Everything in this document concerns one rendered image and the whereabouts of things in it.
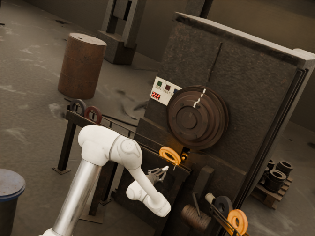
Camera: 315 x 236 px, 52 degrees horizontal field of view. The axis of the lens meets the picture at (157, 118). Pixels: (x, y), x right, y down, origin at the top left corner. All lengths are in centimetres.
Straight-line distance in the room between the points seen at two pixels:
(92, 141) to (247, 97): 123
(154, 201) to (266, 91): 106
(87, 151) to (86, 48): 343
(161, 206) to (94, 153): 62
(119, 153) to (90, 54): 351
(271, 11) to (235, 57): 612
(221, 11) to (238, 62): 647
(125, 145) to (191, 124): 88
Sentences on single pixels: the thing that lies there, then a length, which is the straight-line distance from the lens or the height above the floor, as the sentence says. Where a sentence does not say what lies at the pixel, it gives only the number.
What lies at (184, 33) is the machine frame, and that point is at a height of 164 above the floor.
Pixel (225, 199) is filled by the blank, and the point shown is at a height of 77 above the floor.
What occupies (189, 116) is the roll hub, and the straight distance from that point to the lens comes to 229.
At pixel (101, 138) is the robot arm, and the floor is 116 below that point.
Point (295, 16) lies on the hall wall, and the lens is 836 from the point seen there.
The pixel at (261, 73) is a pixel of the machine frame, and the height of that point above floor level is 157.
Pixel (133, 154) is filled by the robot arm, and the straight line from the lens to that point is 151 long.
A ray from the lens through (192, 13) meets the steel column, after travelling 518.
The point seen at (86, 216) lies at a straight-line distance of 290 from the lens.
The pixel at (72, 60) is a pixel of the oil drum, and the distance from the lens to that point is 501.
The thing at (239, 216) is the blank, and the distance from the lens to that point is 216.
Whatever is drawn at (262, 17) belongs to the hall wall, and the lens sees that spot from 851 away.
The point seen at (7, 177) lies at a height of 43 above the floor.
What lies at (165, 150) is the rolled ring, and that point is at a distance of 248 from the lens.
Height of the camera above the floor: 187
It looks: 21 degrees down
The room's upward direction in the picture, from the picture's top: 19 degrees clockwise
